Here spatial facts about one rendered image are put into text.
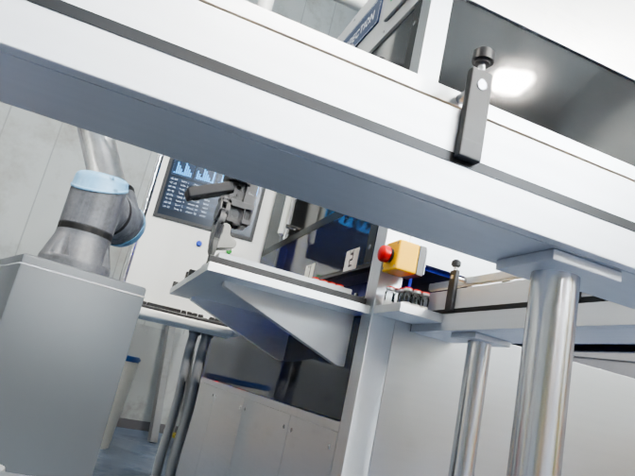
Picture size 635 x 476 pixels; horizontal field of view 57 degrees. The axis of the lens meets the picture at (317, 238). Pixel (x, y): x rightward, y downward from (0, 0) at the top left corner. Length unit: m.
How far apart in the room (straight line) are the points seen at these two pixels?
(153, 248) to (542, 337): 1.86
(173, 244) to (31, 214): 3.09
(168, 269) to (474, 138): 1.86
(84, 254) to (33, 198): 4.06
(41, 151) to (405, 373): 4.41
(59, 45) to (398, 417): 1.15
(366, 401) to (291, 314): 0.27
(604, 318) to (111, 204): 0.98
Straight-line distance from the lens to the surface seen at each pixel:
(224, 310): 1.89
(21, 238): 5.29
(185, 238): 2.33
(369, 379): 1.39
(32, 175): 5.37
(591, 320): 1.00
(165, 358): 5.15
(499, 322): 1.16
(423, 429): 1.47
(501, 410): 1.59
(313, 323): 1.44
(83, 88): 0.50
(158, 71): 0.48
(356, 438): 1.39
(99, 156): 1.53
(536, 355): 0.64
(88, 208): 1.32
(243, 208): 1.41
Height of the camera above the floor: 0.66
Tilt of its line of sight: 14 degrees up
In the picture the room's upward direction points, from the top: 12 degrees clockwise
